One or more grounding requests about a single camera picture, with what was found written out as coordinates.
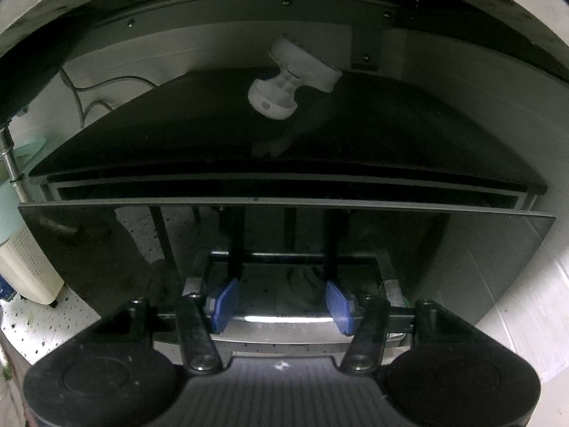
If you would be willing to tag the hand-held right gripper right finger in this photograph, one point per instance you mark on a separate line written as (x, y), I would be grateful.
(340, 307)

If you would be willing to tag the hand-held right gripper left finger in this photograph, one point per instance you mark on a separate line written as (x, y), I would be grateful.
(222, 304)

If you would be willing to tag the white perforated plastic basket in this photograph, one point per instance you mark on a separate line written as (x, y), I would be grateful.
(31, 271)

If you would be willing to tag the white round plastic fixture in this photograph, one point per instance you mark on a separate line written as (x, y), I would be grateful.
(284, 84)

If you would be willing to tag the green plastic basin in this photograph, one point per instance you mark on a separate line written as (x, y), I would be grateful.
(9, 213)

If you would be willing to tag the metal drain pipe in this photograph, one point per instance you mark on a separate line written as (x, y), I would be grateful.
(11, 160)

